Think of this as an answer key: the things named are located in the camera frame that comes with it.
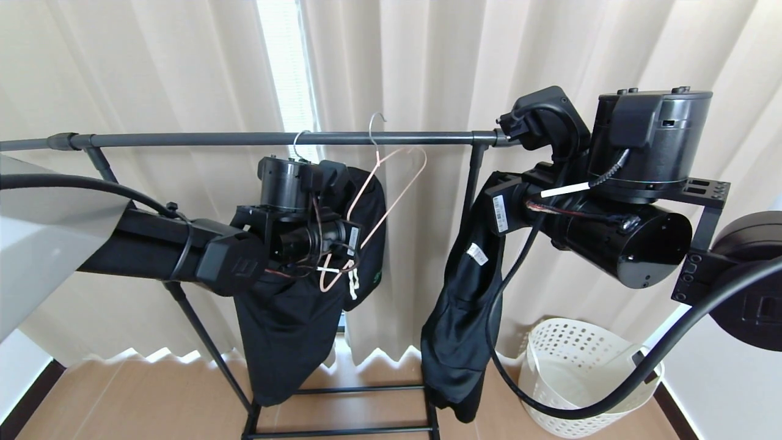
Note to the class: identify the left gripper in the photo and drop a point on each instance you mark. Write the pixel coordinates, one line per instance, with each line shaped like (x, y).
(299, 241)

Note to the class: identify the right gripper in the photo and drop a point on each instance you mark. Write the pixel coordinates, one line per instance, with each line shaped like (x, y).
(599, 238)

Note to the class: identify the pink clothes hanger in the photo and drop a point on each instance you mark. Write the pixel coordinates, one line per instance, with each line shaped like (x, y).
(295, 143)
(374, 159)

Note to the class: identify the black t-shirt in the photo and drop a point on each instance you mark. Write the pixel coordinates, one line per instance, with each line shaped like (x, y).
(458, 330)

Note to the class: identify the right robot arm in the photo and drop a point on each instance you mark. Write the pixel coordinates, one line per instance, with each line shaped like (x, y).
(647, 140)

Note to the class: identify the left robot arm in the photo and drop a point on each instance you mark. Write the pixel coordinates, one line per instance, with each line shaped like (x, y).
(153, 244)

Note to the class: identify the black clothes rack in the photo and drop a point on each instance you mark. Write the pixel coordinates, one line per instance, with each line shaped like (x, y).
(214, 139)

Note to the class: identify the white laundry basket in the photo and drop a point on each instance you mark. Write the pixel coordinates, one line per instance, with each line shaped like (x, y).
(550, 403)

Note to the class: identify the window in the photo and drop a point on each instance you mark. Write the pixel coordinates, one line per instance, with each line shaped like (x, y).
(287, 67)

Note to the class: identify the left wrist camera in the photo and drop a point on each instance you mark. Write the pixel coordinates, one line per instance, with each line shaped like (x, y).
(333, 177)

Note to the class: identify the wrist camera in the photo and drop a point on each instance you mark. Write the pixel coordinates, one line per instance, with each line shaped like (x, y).
(333, 177)
(537, 116)

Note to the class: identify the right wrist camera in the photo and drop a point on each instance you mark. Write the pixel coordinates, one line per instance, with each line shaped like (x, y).
(537, 116)

